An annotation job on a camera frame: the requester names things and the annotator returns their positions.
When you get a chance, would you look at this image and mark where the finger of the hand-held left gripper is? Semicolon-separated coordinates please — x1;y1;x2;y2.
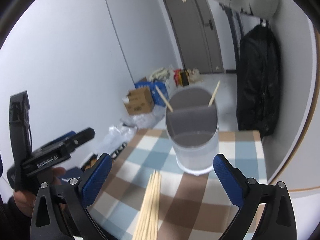
9;91;32;166
61;127;96;154

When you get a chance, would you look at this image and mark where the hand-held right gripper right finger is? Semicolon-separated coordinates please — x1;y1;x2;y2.
212;154;298;240

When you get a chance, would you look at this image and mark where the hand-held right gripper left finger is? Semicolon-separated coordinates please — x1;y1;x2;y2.
30;153;113;240

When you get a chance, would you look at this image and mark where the translucent white utensil holder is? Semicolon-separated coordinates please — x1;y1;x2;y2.
165;86;219;175

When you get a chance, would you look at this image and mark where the bundle of wooden chopsticks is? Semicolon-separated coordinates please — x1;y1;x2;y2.
132;170;162;240

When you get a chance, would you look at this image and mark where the wooden chopstick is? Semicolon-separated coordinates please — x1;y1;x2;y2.
208;80;221;107
155;85;174;112

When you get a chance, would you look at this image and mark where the person's left forearm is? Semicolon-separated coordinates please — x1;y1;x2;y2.
0;196;33;240

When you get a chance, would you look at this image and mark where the person's left hand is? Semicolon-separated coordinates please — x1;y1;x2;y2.
12;166;67;217

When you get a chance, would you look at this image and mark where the tan suede shoe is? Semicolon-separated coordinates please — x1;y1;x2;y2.
84;156;99;171

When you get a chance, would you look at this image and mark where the clear plastic bag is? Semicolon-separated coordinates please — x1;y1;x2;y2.
99;126;137;155

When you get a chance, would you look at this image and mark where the grey plastic mailer bag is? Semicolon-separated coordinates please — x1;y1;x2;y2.
120;116;138;133

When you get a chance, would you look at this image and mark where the brown cardboard box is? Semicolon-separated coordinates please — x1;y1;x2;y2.
122;87;155;115

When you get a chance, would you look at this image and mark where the plaid tablecloth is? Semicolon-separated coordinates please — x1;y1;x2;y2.
82;129;269;240

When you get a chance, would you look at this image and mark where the blue cardboard box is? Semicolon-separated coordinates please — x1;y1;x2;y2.
134;80;168;105

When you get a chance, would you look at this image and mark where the white round panel wooden rim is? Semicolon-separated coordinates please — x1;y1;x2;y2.
260;0;320;193

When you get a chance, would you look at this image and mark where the beige tote bag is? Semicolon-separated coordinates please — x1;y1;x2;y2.
149;67;174;85

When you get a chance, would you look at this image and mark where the black hanging jacket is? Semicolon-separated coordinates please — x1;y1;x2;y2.
236;25;281;137

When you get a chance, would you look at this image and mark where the yellow black bag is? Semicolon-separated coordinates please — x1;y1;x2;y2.
179;70;190;87

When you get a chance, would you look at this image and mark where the small beige bag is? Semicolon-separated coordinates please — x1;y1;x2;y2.
187;68;200;83

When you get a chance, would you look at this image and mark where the grey door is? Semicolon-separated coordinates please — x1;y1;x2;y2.
160;0;224;74

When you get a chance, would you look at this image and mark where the dark door frame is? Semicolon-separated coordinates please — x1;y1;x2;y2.
219;2;245;73

